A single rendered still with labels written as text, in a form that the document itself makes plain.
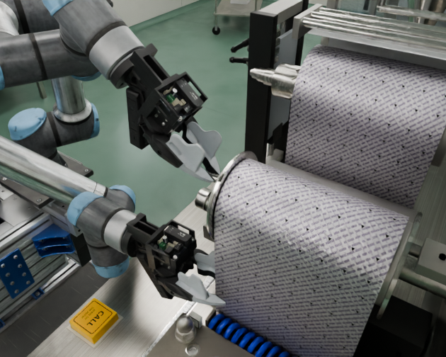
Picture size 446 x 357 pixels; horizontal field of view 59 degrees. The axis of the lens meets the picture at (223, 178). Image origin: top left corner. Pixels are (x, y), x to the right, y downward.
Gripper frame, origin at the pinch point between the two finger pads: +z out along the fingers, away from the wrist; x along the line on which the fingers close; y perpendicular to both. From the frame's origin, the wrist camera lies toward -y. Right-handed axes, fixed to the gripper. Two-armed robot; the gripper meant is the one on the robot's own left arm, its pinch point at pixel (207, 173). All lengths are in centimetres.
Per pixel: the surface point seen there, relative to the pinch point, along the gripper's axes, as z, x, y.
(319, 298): 22.1, -6.2, 8.4
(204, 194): 2.6, 2.9, -7.8
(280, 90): -2.8, 21.9, 5.2
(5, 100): -159, 123, -297
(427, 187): 47, 70, -9
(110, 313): 9.8, -13.3, -37.3
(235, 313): 21.5, -6.1, -11.2
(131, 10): -204, 331, -303
